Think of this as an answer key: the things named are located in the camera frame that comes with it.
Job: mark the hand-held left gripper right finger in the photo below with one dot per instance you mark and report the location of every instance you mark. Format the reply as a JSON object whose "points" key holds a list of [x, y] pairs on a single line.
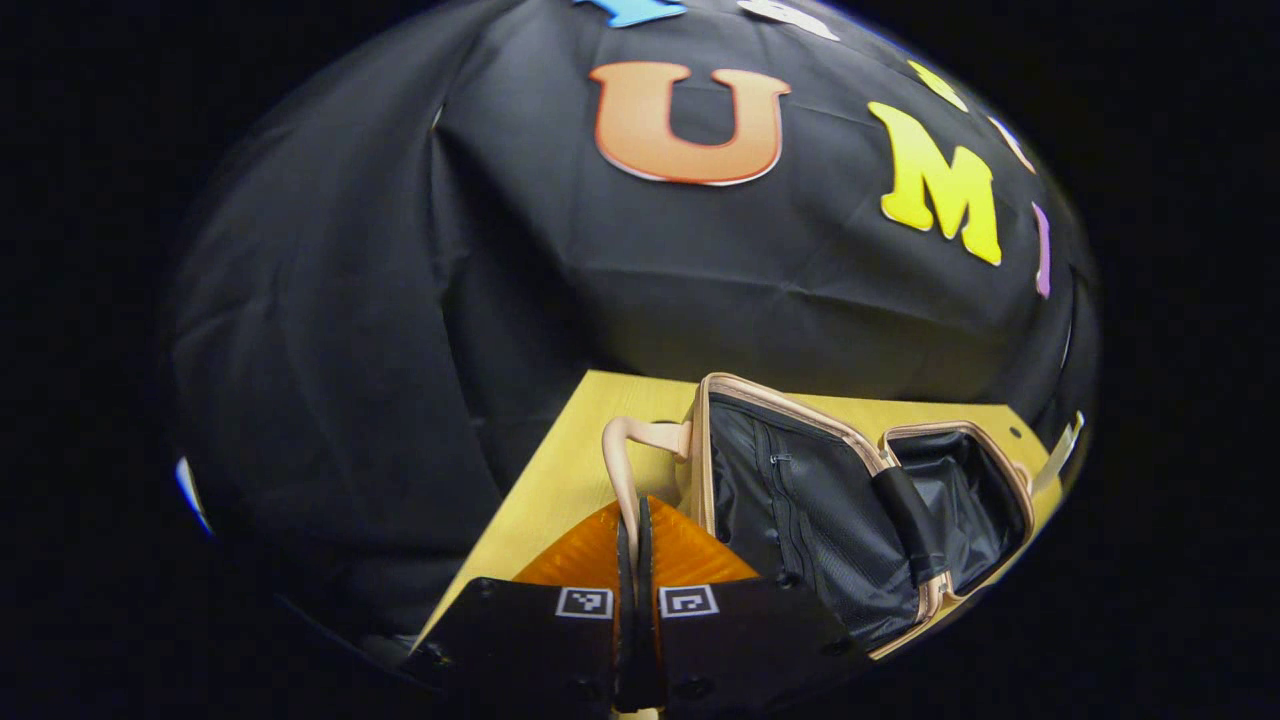
{"points": [[750, 640]]}

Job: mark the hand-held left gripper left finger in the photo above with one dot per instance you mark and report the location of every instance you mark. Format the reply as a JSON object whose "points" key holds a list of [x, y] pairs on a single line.
{"points": [[520, 640]]}

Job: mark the pink hard-shell suitcase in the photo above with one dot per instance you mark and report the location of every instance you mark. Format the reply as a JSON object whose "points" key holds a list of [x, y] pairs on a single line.
{"points": [[800, 500]]}

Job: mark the white and blue panel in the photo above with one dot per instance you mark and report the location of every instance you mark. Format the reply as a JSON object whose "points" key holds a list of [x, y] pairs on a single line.
{"points": [[190, 490]]}

